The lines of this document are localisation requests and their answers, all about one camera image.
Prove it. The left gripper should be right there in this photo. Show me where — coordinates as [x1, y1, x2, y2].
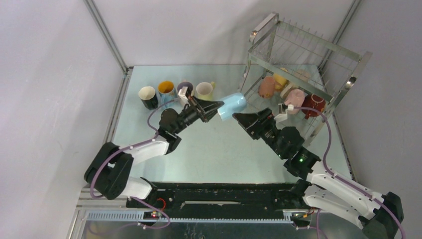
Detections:
[173, 95, 224, 134]

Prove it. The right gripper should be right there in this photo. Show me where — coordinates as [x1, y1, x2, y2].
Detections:
[232, 108, 286, 159]

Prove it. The light blue mug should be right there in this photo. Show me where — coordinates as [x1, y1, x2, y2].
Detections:
[217, 92, 247, 121]

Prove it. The pale pink cup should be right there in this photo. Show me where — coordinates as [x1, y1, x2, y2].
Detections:
[177, 81, 194, 100]

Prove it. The salmon pink cup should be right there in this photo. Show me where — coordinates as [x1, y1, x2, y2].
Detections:
[258, 76, 275, 99]

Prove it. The blue patterned mug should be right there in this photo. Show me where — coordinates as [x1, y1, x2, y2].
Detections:
[158, 81, 178, 105]

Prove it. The pink mug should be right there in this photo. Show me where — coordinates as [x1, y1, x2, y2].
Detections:
[284, 89, 305, 107]

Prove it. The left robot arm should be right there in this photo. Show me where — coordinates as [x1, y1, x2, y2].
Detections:
[84, 97, 224, 208]

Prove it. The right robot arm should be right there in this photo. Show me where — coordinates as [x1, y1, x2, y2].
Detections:
[233, 108, 406, 239]

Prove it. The metal dish rack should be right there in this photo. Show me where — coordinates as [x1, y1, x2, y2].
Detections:
[239, 12, 372, 145]

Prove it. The orange yellow cup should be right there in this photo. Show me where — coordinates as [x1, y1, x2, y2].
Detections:
[272, 73, 288, 92]

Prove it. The dark red mug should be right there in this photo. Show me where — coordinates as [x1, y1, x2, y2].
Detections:
[302, 94, 326, 120]

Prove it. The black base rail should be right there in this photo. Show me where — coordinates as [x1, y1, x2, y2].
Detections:
[79, 179, 350, 221]

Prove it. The aluminium frame post left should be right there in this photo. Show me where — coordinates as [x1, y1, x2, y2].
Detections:
[83, 0, 129, 74]

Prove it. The aluminium frame post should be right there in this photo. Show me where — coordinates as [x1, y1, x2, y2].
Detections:
[318, 0, 363, 70]
[83, 0, 129, 74]

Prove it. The aluminium frame post right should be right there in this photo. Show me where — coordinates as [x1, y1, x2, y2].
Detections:
[318, 0, 363, 70]

